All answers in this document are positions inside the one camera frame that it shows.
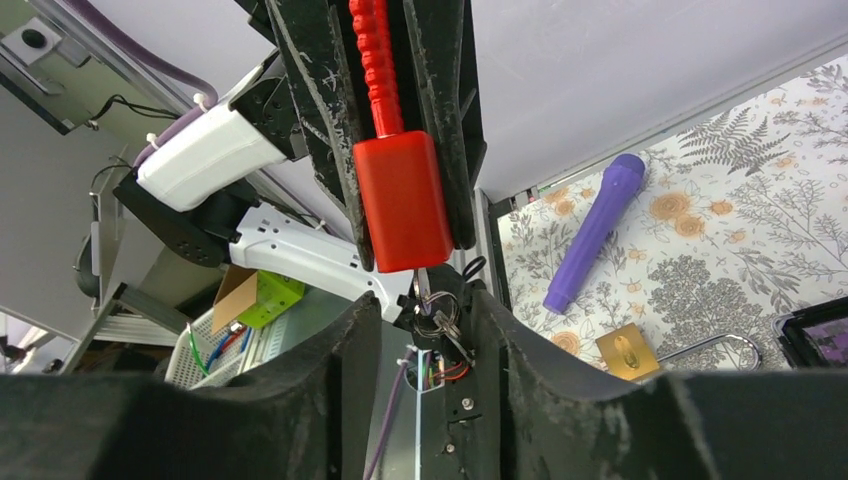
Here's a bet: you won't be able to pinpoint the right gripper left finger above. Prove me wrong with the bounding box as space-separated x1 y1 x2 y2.
1 293 383 479

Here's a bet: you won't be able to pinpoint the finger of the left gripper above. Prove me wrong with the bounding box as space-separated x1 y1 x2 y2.
404 0 487 250
265 1 375 272

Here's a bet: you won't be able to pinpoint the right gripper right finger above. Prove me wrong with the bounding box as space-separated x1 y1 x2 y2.
468 291 847 479

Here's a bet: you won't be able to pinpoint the red cable lock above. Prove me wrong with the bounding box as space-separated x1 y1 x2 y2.
348 1 453 273

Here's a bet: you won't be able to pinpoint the silver keys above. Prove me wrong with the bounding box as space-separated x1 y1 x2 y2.
412 268 475 366

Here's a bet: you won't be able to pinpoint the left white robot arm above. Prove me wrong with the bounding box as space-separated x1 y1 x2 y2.
114 1 486 322

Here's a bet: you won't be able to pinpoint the brass padlock long shackle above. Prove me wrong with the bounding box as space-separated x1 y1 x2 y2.
595 323 763 383

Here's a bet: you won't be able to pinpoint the black poker chip case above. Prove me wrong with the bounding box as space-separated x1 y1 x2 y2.
772 297 847 369

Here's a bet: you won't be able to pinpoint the floral tablecloth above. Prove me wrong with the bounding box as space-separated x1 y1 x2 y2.
496 58 847 370

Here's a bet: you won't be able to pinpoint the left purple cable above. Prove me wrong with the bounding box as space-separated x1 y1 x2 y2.
62 0 220 167

